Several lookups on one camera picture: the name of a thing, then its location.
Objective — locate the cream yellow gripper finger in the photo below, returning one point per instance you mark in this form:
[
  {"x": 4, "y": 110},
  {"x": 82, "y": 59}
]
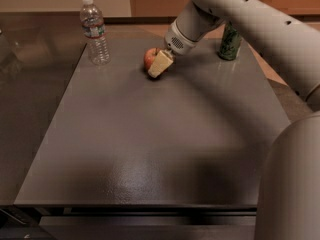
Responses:
[{"x": 162, "y": 61}]

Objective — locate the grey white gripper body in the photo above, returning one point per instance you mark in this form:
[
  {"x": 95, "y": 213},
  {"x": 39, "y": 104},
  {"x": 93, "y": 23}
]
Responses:
[{"x": 177, "y": 41}]

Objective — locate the red apple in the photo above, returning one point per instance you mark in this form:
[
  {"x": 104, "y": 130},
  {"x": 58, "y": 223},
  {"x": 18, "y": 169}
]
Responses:
[{"x": 149, "y": 58}]

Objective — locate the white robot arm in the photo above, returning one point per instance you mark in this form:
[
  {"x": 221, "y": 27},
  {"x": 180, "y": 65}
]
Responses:
[{"x": 288, "y": 204}]

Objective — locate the green soda can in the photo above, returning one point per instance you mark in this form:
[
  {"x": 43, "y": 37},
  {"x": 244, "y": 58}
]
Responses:
[{"x": 230, "y": 44}]

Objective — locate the clear plastic water bottle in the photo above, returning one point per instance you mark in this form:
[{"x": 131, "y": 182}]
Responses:
[{"x": 93, "y": 26}]

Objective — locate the dark drawer front under table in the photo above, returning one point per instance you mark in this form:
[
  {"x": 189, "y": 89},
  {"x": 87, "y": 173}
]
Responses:
[{"x": 172, "y": 224}]

